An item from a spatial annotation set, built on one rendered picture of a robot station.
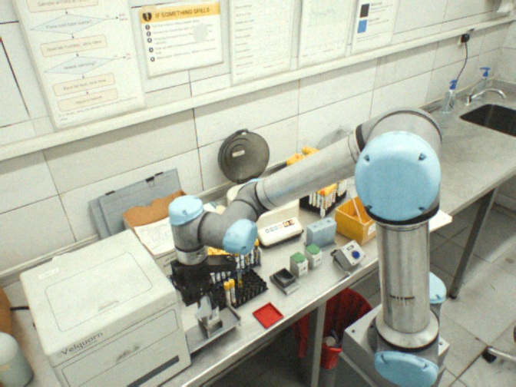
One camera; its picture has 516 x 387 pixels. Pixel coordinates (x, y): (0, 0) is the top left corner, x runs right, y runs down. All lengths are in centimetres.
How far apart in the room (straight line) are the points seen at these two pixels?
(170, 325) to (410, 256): 58
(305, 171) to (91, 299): 54
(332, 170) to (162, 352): 60
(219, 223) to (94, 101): 68
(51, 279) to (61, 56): 62
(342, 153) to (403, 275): 24
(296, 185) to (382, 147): 29
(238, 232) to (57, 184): 77
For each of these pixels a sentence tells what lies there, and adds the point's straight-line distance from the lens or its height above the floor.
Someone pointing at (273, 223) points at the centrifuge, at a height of 94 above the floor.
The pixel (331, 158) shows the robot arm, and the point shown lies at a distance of 78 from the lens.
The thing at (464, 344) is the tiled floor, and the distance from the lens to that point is 246.
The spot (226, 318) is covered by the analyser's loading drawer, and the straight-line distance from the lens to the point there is 118.
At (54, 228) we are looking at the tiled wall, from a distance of 150.
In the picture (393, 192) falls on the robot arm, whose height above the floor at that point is 152.
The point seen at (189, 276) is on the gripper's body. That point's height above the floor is 116.
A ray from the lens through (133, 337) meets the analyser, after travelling 97.
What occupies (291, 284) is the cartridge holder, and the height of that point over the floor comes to 89.
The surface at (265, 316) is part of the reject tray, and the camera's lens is 123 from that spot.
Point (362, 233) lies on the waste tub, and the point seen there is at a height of 94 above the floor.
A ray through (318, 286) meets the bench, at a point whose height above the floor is 87.
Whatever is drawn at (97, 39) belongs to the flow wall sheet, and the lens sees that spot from 130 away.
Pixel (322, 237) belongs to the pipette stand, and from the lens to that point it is 141.
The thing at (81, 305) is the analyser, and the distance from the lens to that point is 96.
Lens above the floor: 184
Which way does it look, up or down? 34 degrees down
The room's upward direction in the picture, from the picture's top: 2 degrees counter-clockwise
